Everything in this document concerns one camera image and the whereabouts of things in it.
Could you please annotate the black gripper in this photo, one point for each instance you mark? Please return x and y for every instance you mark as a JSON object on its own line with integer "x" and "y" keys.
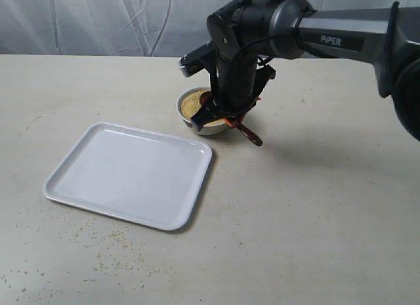
{"x": 239, "y": 84}

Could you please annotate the brown wooden spoon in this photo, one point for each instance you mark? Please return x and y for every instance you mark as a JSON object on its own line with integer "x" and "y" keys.
{"x": 249, "y": 134}

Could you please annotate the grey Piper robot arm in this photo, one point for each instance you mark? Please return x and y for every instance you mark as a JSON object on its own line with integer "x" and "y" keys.
{"x": 247, "y": 34}

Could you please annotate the yellow-beige grains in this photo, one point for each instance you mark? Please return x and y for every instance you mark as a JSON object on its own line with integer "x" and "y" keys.
{"x": 190, "y": 103}

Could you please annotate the white plastic tray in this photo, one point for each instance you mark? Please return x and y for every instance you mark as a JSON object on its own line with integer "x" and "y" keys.
{"x": 139, "y": 176}

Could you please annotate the white fabric curtain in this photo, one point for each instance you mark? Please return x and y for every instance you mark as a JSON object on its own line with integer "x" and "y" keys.
{"x": 105, "y": 27}

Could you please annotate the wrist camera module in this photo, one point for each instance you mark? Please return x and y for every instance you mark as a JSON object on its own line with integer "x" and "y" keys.
{"x": 202, "y": 58}

